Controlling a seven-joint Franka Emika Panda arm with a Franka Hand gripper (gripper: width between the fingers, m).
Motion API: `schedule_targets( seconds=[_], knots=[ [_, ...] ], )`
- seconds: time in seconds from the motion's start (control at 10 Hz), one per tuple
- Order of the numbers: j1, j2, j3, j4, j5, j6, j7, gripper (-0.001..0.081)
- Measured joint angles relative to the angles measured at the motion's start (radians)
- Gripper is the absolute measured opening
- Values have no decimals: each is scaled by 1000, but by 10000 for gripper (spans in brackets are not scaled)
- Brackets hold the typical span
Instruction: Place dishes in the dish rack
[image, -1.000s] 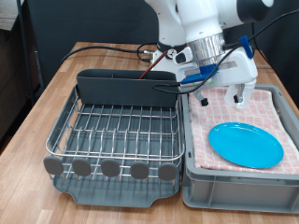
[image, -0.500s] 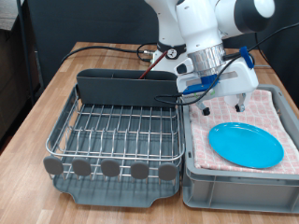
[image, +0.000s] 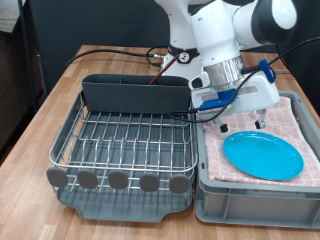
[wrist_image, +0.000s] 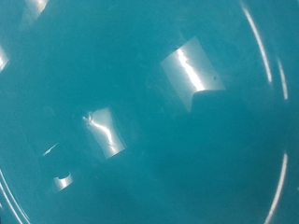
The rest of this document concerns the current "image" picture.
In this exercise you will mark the brown wooden spoon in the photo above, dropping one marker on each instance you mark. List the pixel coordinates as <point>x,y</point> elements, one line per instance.
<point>163,69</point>

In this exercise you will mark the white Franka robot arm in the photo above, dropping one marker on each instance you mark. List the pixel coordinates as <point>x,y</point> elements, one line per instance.
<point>216,33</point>

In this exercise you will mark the pink checked cloth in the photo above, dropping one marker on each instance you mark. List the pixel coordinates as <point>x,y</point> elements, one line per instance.
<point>286,123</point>

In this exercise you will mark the grey dish drying rack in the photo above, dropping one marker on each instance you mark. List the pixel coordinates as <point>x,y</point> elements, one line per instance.
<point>133,210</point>

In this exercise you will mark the blue plate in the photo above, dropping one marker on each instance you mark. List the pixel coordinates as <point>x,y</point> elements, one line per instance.
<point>263,155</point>

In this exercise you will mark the dark side cabinet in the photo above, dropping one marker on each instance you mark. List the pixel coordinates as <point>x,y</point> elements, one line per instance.
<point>10,100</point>

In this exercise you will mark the dark metal frame pole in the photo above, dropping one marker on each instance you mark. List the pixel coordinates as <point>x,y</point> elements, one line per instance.
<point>28,60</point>

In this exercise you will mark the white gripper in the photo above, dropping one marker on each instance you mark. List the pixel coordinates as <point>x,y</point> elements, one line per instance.
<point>256,95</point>

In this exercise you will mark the dark grey cutlery holder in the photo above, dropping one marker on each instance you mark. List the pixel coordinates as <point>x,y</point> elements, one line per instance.
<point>133,96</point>

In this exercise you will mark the grey plastic crate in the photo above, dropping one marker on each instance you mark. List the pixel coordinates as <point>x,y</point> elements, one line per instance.
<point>253,206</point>

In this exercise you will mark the blue mounted wrist camera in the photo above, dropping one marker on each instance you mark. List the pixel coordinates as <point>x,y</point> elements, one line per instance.
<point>216,101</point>

